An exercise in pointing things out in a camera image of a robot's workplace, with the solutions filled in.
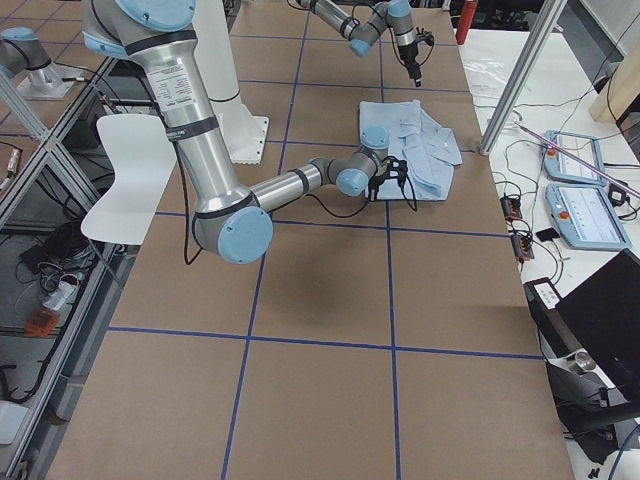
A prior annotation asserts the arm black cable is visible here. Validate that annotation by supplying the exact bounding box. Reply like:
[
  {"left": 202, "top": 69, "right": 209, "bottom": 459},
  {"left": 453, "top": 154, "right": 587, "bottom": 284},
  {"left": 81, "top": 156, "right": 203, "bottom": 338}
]
[
  {"left": 349, "top": 2, "right": 434, "bottom": 69},
  {"left": 182, "top": 149, "right": 419, "bottom": 266}
]

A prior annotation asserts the purple rod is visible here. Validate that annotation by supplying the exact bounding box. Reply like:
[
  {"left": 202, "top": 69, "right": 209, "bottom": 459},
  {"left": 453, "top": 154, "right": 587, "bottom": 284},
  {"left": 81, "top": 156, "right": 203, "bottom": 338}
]
[{"left": 513, "top": 119, "right": 640, "bottom": 197}]

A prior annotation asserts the black orange adapter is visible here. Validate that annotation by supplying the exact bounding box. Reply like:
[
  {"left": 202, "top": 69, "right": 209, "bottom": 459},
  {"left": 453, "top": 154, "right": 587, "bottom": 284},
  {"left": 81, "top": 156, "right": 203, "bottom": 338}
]
[
  {"left": 500, "top": 196, "right": 522, "bottom": 221},
  {"left": 510, "top": 232, "right": 535, "bottom": 263}
]

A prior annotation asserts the orange box under table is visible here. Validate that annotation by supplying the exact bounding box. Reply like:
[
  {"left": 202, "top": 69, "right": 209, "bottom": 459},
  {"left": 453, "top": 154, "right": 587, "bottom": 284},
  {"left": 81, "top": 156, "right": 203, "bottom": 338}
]
[{"left": 24, "top": 309, "right": 60, "bottom": 338}]

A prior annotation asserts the upper blue teach pendant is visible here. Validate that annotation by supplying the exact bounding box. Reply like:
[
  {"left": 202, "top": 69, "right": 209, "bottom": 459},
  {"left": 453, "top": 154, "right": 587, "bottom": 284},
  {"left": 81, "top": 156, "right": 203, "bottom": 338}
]
[{"left": 543, "top": 130, "right": 607, "bottom": 186}]

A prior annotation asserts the aluminium frame post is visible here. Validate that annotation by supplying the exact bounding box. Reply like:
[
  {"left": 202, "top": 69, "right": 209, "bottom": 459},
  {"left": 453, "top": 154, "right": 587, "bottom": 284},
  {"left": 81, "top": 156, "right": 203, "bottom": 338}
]
[{"left": 478, "top": 0, "right": 567, "bottom": 156}]

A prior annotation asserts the white plastic chair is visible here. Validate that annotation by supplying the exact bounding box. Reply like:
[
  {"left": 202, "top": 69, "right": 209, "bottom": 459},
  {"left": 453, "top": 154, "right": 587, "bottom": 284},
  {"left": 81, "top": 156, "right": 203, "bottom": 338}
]
[{"left": 81, "top": 114, "right": 176, "bottom": 245}]

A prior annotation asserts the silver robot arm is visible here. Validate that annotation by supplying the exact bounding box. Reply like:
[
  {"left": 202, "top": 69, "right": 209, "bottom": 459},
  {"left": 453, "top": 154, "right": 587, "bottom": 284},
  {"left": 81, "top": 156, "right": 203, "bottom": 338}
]
[
  {"left": 82, "top": 1, "right": 391, "bottom": 264},
  {"left": 288, "top": 0, "right": 433, "bottom": 87}
]

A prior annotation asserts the lower blue teach pendant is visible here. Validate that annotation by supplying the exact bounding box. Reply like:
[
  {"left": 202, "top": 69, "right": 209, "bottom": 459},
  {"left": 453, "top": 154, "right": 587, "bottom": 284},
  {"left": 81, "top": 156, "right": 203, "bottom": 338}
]
[{"left": 545, "top": 183, "right": 632, "bottom": 252}]

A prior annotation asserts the black orange adapter upper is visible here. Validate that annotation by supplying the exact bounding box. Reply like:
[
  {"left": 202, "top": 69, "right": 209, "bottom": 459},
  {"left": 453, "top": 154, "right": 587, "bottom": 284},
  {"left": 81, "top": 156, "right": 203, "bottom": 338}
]
[{"left": 500, "top": 196, "right": 522, "bottom": 221}]

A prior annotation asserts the light blue button shirt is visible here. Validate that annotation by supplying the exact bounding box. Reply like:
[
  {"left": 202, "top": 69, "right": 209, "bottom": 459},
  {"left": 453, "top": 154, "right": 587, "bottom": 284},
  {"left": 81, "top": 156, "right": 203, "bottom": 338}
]
[{"left": 359, "top": 100, "right": 463, "bottom": 201}]

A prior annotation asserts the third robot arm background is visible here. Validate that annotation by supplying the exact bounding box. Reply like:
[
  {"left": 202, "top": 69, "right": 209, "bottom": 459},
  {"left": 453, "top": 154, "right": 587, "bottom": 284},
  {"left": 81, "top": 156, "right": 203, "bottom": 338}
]
[{"left": 1, "top": 27, "right": 85, "bottom": 100}]

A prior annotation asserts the blue teach pendant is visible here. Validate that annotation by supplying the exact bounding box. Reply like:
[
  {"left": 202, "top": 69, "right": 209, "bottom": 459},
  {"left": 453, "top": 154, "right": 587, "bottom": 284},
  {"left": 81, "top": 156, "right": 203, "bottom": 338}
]
[
  {"left": 543, "top": 130, "right": 607, "bottom": 186},
  {"left": 545, "top": 183, "right": 632, "bottom": 252}
]

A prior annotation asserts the black laptop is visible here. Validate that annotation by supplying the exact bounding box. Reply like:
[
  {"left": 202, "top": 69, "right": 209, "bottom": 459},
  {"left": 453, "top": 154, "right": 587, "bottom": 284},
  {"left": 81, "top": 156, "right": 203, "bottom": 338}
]
[{"left": 524, "top": 249, "right": 639, "bottom": 400}]

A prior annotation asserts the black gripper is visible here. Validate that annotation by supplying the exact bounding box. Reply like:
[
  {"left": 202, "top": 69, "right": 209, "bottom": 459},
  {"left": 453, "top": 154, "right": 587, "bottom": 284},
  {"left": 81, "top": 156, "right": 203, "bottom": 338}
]
[
  {"left": 368, "top": 159, "right": 391, "bottom": 201},
  {"left": 398, "top": 43, "right": 422, "bottom": 88}
]

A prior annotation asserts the black orange adapter lower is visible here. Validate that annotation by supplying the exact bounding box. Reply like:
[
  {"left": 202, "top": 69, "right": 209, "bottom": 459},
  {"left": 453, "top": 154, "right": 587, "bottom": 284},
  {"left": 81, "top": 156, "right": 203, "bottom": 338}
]
[{"left": 510, "top": 232, "right": 535, "bottom": 263}]

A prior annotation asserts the red bottle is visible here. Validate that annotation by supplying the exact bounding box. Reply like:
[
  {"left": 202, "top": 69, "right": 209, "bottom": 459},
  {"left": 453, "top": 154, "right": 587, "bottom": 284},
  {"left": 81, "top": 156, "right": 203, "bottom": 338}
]
[{"left": 456, "top": 0, "right": 478, "bottom": 45}]

